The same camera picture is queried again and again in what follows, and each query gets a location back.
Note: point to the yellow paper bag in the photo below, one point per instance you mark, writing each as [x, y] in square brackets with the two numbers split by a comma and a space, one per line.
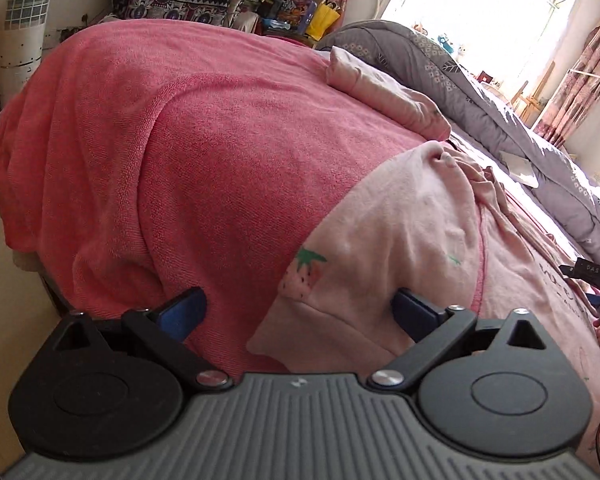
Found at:
[322, 22]

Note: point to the white tower fan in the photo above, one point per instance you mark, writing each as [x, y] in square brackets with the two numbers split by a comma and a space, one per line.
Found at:
[27, 25]

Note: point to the window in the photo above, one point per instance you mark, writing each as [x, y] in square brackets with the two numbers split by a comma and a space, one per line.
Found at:
[480, 20]

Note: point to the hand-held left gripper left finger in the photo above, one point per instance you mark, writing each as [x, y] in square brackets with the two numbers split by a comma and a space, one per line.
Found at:
[182, 310]

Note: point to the grey floral quilt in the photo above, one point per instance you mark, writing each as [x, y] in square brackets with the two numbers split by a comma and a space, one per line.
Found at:
[480, 90]

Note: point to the white plush toy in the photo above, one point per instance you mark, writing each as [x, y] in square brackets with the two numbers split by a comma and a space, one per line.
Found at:
[463, 50]

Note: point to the white metal clothes rack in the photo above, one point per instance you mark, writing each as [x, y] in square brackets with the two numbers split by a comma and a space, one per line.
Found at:
[595, 76]

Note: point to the pink strawberry print shirt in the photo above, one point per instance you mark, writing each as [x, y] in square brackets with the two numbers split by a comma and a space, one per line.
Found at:
[405, 240]

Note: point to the folded pink strawberry pants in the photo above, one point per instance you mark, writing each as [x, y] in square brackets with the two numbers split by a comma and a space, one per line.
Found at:
[380, 85]

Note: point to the pink floral hanging curtain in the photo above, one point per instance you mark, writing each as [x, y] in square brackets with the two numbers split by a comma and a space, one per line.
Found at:
[585, 85]

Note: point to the wooden easel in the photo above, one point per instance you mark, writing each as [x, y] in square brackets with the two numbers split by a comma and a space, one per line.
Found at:
[530, 100]

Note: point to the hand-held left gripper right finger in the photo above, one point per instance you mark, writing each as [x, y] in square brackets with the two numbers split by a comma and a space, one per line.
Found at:
[415, 312]

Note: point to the colourful printed box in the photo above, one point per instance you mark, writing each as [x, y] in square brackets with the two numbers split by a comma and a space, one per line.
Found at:
[292, 10]

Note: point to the pink terry blanket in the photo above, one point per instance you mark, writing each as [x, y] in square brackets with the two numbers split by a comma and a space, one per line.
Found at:
[180, 160]

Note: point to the white paper sheet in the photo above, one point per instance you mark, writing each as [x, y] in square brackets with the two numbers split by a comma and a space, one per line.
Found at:
[521, 167]

